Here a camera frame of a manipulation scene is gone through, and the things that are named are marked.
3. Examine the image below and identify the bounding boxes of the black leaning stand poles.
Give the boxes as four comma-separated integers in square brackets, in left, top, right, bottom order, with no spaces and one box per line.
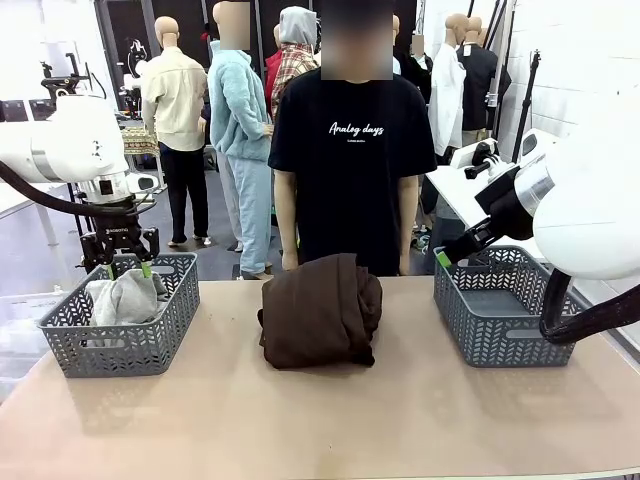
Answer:
[487,0,517,166]

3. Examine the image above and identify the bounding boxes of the mannequin in teal fleece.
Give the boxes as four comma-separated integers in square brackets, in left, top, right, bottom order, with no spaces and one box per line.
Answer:
[207,0,275,281]

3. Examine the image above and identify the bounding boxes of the dark brown garment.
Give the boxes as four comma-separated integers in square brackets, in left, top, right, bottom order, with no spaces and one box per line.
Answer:
[257,252,384,371]

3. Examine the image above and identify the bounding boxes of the light grey garment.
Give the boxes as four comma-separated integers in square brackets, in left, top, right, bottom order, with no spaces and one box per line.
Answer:
[84,268,169,349]

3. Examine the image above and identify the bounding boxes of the grey plastic lattice basket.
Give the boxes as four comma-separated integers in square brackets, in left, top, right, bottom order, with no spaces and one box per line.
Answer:
[432,244,590,369]
[38,252,201,379]

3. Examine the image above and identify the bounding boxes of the person's left forearm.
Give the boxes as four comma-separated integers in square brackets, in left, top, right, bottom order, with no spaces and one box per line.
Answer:
[398,174,420,259]

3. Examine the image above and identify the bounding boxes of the mannequin in white shirt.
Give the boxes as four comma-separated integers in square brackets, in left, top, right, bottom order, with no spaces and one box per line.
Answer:
[428,13,469,166]

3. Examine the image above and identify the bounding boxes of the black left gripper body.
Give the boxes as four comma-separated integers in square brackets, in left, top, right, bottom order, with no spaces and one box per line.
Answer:
[88,198,147,244]

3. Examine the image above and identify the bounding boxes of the mannequin in plaid hooded shirt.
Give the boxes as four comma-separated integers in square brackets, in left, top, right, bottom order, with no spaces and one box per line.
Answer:
[271,5,321,119]

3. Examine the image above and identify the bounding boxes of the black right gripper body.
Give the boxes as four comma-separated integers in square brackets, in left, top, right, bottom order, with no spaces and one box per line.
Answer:
[474,167,535,242]

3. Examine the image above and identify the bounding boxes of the person's right forearm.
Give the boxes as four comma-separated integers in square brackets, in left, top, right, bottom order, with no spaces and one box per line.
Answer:
[273,169,301,256]

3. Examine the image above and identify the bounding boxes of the black camera tripod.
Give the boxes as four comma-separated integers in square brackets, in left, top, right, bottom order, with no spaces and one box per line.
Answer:
[39,52,109,274]

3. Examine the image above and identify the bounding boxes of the table with patterned cloth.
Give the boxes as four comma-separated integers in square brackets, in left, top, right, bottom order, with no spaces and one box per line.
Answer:
[122,127,161,156]

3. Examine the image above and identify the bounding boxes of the black sleeved right arm cable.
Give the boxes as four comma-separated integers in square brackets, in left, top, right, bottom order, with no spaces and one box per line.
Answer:
[538,269,640,346]

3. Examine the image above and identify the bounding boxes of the black sleeved arm cable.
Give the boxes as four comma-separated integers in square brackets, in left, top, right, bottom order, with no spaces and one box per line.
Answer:
[538,269,640,346]
[0,159,156,219]

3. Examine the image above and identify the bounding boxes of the plain white table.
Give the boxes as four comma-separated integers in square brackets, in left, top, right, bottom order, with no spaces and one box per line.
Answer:
[0,182,71,246]

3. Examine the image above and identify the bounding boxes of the black light stand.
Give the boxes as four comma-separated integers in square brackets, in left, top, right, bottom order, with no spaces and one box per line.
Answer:
[512,48,544,161]

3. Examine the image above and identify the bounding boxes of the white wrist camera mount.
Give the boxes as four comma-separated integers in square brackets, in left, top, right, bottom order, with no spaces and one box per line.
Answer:
[124,172,169,197]
[449,138,501,180]

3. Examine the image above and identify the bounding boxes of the mannequin in red top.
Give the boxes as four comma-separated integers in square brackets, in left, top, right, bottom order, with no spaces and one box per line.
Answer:
[264,23,284,111]

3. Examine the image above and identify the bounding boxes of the black sleeved left arm cable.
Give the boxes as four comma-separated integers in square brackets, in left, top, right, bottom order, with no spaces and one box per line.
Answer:
[0,159,156,219]

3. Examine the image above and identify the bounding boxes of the mannequin in black shirt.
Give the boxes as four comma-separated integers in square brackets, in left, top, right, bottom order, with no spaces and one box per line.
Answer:
[449,15,514,166]

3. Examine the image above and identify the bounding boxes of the mannequin in cream shirt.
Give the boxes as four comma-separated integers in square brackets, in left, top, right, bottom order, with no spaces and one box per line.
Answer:
[140,15,211,250]

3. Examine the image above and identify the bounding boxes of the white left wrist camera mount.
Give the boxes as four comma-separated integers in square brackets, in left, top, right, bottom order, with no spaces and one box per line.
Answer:
[124,172,169,197]

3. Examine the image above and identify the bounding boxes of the person in black t-shirt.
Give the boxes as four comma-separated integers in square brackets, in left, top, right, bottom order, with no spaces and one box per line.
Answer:
[268,0,438,277]

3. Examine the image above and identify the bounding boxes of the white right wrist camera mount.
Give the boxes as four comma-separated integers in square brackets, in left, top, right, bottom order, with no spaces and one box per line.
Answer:
[449,138,501,180]

